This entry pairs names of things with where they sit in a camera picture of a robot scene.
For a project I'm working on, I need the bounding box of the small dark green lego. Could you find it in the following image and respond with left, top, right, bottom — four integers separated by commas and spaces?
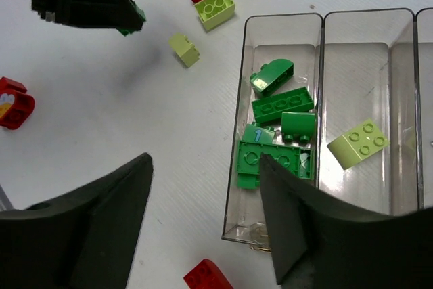
116, 1, 147, 36

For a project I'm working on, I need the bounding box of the clear compartment organizer tray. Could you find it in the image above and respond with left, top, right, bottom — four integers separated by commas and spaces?
221, 7, 433, 252

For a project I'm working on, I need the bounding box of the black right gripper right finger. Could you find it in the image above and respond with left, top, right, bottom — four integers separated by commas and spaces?
259, 154, 432, 288

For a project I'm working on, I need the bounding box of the red flat lego brick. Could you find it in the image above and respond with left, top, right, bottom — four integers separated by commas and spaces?
183, 259, 233, 289

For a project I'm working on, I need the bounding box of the lime and green lego stack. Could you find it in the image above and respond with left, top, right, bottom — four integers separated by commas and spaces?
327, 118, 390, 170

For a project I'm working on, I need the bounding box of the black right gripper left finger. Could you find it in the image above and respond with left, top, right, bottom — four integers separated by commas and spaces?
1, 153, 153, 288

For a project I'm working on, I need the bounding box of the green on lime long lego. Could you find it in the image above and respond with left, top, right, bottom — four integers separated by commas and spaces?
235, 139, 316, 189

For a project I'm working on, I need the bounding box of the green sloped lego brick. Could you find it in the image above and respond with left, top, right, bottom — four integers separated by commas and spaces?
250, 58, 294, 97

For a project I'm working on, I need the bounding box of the lime 2x2 lego brick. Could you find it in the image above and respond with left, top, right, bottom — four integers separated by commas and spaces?
194, 0, 235, 32

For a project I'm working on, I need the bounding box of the green long lego brick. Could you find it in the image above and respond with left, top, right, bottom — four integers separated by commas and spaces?
252, 87, 315, 123

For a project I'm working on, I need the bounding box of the green 2x2 lego front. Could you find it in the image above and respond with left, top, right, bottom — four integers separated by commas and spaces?
242, 122, 275, 144

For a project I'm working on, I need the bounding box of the lime small lego brick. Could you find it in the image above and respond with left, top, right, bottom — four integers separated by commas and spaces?
168, 33, 200, 68

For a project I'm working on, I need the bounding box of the red flower lego block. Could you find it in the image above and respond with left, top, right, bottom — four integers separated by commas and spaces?
1, 76, 35, 130

